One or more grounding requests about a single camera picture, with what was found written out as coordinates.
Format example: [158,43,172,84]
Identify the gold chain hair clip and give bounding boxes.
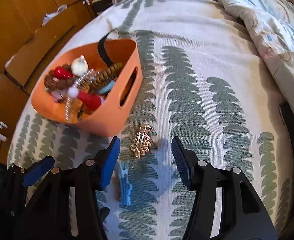
[130,124,154,158]

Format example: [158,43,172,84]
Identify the blue hair clip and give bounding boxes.
[114,160,133,207]

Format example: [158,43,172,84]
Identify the santa hat hair clip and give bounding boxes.
[67,87,103,111]

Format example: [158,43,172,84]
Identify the orange plastic basket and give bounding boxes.
[30,39,143,137]

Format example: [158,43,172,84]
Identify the leaf pattern bedspread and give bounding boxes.
[6,0,294,240]

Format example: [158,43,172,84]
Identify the brown fuzzy scrunchie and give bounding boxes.
[44,64,75,91]

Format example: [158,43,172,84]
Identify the red hair clip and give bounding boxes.
[54,67,73,80]

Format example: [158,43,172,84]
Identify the open wooden drawer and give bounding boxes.
[5,2,92,90]

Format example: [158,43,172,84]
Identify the black headband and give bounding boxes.
[98,29,116,67]

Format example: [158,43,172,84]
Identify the bedside nightstand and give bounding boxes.
[91,0,113,17]

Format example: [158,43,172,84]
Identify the wooden wardrobe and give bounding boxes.
[0,0,94,163]

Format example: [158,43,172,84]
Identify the white plastic bag in drawer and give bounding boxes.
[42,4,68,26]

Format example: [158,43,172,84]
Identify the floral duvet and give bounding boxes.
[217,0,294,113]

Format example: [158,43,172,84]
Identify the brown spiral hair tie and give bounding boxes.
[89,62,124,93]

